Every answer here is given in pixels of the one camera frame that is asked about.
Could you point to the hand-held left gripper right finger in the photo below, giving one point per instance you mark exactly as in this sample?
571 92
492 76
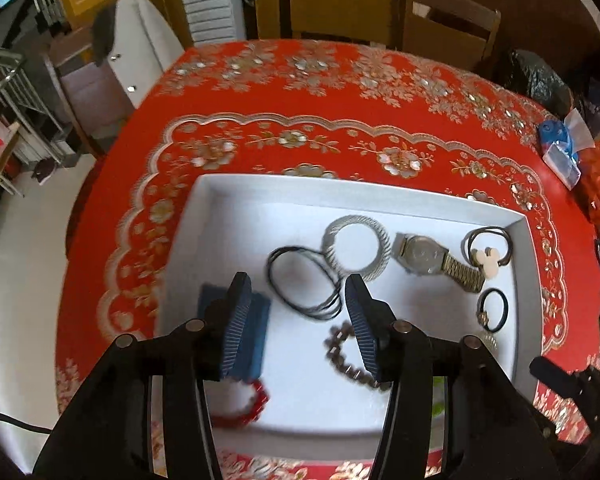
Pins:
362 330

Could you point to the brown wooden chair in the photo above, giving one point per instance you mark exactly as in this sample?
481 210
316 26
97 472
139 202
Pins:
450 30

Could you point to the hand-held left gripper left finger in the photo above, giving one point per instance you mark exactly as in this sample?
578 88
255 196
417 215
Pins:
235 330

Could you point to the pair of dark shoes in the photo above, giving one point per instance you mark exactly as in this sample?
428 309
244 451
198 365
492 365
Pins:
44 171

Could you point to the wooden chair with jacket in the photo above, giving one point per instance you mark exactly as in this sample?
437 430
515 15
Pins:
90 95

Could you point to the yellow wooden cabinet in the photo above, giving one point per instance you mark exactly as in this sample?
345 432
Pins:
330 0

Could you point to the metal stair railing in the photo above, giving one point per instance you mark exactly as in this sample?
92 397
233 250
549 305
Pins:
15 95

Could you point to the black plastic bag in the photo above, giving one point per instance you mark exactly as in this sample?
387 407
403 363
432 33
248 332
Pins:
535 82

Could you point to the white rectangular tray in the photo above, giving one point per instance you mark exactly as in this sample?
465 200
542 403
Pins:
260 220

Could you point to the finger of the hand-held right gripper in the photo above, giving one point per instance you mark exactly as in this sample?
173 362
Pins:
555 376

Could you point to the round brown table top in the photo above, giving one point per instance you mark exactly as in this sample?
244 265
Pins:
545 5

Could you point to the white slatted panel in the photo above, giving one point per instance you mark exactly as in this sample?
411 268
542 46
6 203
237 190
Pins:
210 0

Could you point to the green hair accessory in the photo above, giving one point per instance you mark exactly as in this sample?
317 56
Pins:
439 395

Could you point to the red floral tablecloth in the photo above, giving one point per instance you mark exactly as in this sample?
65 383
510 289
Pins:
290 152

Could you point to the blue and white packet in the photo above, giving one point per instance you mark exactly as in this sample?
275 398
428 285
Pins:
557 155

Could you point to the metal wristwatch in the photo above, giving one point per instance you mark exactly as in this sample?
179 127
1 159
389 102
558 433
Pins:
420 255

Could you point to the white jacket grey collar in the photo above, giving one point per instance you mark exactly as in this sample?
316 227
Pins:
140 45

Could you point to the blue hair claw clip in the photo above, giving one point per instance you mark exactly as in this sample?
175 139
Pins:
257 330

